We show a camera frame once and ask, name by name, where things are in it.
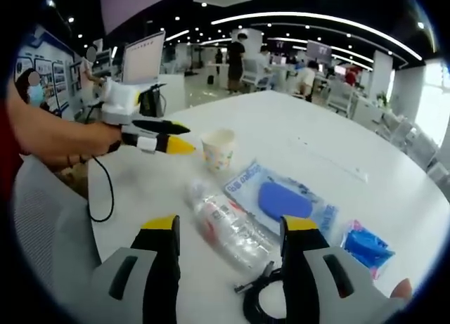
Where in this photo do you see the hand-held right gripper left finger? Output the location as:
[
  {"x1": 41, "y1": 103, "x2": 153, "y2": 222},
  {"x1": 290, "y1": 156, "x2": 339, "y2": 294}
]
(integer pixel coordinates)
[{"x1": 89, "y1": 214, "x2": 182, "y2": 324}]

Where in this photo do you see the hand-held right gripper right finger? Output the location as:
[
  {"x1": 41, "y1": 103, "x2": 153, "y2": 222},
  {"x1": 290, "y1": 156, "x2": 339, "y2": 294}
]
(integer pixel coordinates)
[{"x1": 279, "y1": 214, "x2": 416, "y2": 324}]

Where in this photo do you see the patterned white paper cup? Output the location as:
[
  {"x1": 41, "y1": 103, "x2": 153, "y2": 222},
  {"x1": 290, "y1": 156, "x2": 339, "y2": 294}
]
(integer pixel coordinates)
[{"x1": 200, "y1": 128, "x2": 236, "y2": 173}]

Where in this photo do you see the blue tissue packet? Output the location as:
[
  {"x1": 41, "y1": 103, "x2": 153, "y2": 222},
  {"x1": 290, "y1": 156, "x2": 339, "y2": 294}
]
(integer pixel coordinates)
[{"x1": 340, "y1": 219, "x2": 397, "y2": 281}]

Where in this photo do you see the clear wrapper with red label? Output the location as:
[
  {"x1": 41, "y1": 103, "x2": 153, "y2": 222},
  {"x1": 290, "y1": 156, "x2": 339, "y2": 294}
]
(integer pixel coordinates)
[{"x1": 185, "y1": 178, "x2": 276, "y2": 271}]

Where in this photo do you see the blue pouch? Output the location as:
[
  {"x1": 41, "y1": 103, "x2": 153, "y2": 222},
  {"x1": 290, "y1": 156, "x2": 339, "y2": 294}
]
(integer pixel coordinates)
[{"x1": 224, "y1": 158, "x2": 338, "y2": 239}]

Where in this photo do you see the person's left hand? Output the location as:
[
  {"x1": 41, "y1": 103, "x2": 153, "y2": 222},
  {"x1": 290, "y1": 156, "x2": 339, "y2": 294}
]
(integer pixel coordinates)
[{"x1": 59, "y1": 122, "x2": 122, "y2": 166}]

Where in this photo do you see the person's right hand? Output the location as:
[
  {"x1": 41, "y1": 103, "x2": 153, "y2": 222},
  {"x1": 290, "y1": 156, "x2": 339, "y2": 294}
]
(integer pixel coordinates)
[{"x1": 390, "y1": 278, "x2": 413, "y2": 300}]

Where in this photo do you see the black device on stand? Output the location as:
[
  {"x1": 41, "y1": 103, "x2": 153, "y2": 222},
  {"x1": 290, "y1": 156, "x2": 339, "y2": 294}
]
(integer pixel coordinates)
[{"x1": 139, "y1": 83, "x2": 168, "y2": 116}]

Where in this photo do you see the desk monitor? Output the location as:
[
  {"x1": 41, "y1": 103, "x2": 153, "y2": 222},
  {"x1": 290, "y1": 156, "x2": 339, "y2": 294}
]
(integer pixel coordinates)
[{"x1": 121, "y1": 30, "x2": 167, "y2": 86}]

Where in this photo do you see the hanging ceiling screen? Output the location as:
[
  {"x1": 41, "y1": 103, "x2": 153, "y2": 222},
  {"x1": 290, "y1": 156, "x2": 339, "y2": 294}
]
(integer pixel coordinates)
[{"x1": 100, "y1": 0, "x2": 174, "y2": 36}]

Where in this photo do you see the white mesh office chair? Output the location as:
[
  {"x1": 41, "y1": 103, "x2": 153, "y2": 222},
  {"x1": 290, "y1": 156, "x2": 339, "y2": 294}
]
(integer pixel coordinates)
[{"x1": 12, "y1": 155, "x2": 106, "y2": 324}]

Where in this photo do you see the person's pink shirt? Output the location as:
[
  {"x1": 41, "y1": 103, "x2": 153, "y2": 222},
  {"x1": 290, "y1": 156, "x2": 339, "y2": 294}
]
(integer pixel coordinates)
[{"x1": 0, "y1": 102, "x2": 23, "y2": 202}]

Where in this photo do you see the white table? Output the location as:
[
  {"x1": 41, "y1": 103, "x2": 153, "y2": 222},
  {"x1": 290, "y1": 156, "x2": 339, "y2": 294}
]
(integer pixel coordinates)
[{"x1": 87, "y1": 90, "x2": 450, "y2": 324}]

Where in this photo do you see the row of white chairs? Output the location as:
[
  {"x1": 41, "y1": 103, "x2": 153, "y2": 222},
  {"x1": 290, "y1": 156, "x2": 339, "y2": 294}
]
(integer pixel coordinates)
[{"x1": 381, "y1": 111, "x2": 450, "y2": 185}]

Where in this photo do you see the curved ceiling light strip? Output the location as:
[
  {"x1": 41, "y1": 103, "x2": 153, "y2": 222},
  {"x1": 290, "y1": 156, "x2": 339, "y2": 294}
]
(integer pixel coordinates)
[{"x1": 210, "y1": 11, "x2": 423, "y2": 62}]

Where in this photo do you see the large window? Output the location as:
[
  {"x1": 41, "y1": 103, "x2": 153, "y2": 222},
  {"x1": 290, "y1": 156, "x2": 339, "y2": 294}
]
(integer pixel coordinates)
[{"x1": 416, "y1": 62, "x2": 449, "y2": 149}]

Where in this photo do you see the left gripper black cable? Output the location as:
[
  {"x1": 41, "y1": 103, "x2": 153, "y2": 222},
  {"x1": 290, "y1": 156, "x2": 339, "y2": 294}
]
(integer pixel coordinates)
[{"x1": 86, "y1": 155, "x2": 115, "y2": 223}]

